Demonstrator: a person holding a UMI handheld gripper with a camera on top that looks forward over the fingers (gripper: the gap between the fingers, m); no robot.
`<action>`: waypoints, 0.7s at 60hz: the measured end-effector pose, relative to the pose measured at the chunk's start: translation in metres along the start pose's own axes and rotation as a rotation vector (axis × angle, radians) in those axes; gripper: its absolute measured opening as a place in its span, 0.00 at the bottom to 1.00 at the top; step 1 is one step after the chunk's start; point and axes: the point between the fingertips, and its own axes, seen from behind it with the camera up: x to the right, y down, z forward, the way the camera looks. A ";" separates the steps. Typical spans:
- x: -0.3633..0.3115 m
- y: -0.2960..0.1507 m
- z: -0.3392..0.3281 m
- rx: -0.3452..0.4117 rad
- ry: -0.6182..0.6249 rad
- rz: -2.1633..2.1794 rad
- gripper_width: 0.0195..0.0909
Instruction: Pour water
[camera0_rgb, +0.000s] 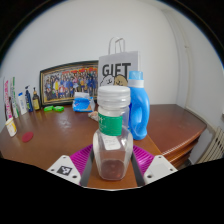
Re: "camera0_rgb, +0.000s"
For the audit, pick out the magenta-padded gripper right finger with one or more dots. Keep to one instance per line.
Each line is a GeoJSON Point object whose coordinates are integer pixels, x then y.
{"type": "Point", "coordinates": [160, 168]}

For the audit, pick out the pink and white tube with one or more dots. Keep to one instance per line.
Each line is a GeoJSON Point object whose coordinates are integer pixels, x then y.
{"type": "Point", "coordinates": [7, 103]}

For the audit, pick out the dark blue pump bottle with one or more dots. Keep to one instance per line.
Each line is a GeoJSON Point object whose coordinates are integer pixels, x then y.
{"type": "Point", "coordinates": [29, 101]}

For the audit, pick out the white radiator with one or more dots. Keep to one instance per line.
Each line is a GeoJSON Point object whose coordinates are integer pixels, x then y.
{"type": "Point", "coordinates": [215, 146]}

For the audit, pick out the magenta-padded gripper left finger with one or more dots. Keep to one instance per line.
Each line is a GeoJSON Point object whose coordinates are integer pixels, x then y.
{"type": "Point", "coordinates": [65, 168]}

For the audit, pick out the small snack packet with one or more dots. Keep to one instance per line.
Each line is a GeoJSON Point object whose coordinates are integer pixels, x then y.
{"type": "Point", "coordinates": [93, 115]}

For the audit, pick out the framed group photo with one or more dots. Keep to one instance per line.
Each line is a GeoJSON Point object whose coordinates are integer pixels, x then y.
{"type": "Point", "coordinates": [68, 83]}

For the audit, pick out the clear green-labelled drink bottle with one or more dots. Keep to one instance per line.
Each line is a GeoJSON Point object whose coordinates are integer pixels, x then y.
{"type": "Point", "coordinates": [111, 143]}

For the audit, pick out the white bottle with blue cap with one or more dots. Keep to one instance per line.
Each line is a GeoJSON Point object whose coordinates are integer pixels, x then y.
{"type": "Point", "coordinates": [22, 105]}

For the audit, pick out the white paper gift bag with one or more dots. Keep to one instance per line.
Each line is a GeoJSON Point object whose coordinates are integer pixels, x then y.
{"type": "Point", "coordinates": [115, 68]}

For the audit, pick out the dark yellow-labelled pump bottle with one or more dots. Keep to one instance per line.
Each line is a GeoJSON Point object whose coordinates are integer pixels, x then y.
{"type": "Point", "coordinates": [36, 102]}

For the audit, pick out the blue detergent jug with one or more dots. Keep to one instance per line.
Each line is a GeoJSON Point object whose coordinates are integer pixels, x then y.
{"type": "Point", "coordinates": [140, 113]}

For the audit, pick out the blue tissue pack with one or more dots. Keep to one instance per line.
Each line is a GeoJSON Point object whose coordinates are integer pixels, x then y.
{"type": "Point", "coordinates": [82, 104]}

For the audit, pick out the flat round red coaster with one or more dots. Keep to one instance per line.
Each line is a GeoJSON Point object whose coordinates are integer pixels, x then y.
{"type": "Point", "coordinates": [28, 137]}

